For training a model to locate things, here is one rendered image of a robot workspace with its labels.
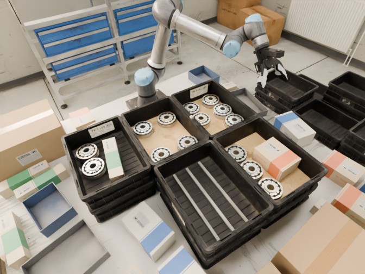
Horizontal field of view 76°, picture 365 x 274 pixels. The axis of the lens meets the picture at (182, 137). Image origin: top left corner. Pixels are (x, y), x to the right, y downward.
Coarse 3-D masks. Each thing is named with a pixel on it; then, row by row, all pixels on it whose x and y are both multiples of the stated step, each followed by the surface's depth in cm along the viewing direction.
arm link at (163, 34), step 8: (176, 0) 118; (176, 8) 117; (160, 24) 128; (160, 32) 130; (168, 32) 131; (160, 40) 134; (168, 40) 136; (160, 48) 137; (152, 56) 143; (160, 56) 141; (152, 64) 145; (160, 64) 146; (160, 72) 149
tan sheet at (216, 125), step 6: (198, 102) 142; (204, 108) 138; (210, 114) 134; (210, 120) 131; (216, 120) 131; (222, 120) 130; (210, 126) 127; (216, 126) 127; (222, 126) 127; (210, 132) 124; (216, 132) 124
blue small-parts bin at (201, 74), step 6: (204, 66) 183; (192, 72) 182; (198, 72) 186; (204, 72) 187; (210, 72) 180; (192, 78) 178; (198, 78) 171; (204, 78) 182; (210, 78) 182; (216, 78) 172
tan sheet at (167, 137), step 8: (152, 120) 133; (176, 120) 132; (160, 128) 128; (168, 128) 128; (176, 128) 127; (184, 128) 127; (152, 136) 124; (160, 136) 124; (168, 136) 123; (176, 136) 123; (144, 144) 120; (152, 144) 120; (160, 144) 120; (168, 144) 120; (176, 144) 119
